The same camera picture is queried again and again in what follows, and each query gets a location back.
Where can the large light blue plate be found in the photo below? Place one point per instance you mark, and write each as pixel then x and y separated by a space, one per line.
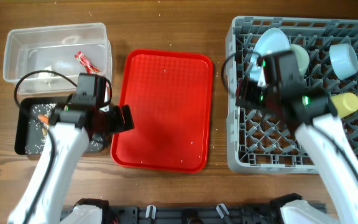
pixel 271 41

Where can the yellow plastic cup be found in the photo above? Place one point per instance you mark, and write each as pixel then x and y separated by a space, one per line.
pixel 345 103

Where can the orange carrot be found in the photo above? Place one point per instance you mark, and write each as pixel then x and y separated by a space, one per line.
pixel 44 119

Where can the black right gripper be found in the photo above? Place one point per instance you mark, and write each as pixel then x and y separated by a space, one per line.
pixel 245 94

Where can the crumpled white tissue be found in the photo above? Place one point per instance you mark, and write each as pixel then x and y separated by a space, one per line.
pixel 46 77

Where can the grey dishwasher rack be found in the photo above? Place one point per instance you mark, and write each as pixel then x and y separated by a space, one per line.
pixel 258 143

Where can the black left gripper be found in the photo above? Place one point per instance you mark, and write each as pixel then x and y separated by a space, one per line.
pixel 126 117

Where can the red serving tray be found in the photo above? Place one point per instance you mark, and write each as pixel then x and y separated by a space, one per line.
pixel 170 96

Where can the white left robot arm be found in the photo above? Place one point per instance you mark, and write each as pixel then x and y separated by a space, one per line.
pixel 70 128

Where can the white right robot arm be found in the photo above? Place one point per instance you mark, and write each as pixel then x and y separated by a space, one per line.
pixel 312 118

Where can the black plastic bin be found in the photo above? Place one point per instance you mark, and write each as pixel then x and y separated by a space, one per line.
pixel 25 105

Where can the small blue bowl with food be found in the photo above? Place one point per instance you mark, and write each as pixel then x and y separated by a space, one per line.
pixel 343 60

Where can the red snack wrapper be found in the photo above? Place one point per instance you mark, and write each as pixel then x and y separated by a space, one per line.
pixel 89 67

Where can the spilled rice and food scraps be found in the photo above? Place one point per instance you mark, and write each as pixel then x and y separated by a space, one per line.
pixel 36 134

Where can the clear plastic bin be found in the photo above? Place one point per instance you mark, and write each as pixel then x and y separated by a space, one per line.
pixel 32 49

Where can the mint green bowl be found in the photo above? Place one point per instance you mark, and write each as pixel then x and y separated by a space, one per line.
pixel 302 58

